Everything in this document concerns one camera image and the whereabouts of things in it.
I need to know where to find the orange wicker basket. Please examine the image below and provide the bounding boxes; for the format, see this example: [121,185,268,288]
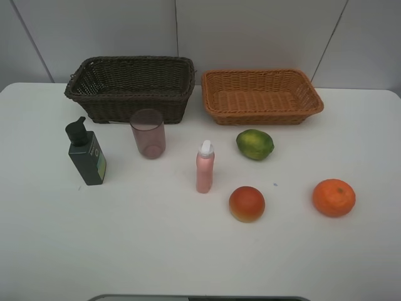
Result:
[202,69,324,125]

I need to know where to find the translucent pink plastic cup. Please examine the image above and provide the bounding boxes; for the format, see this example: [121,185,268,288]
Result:
[130,108,166,159]

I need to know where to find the red yellow apple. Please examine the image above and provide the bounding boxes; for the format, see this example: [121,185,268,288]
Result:
[229,186,266,223]

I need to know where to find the pink spray bottle white cap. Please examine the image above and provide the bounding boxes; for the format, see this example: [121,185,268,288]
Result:
[196,140,215,194]

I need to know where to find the dark brown wicker basket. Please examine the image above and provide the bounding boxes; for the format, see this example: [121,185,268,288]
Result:
[65,56,195,124]

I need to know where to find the orange tangerine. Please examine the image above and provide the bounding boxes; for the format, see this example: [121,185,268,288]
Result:
[312,179,356,218]

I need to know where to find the dark green pump bottle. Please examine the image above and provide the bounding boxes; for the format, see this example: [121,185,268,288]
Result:
[65,116,107,186]

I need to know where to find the green lime fruit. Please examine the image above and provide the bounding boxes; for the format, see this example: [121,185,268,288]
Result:
[236,129,274,161]

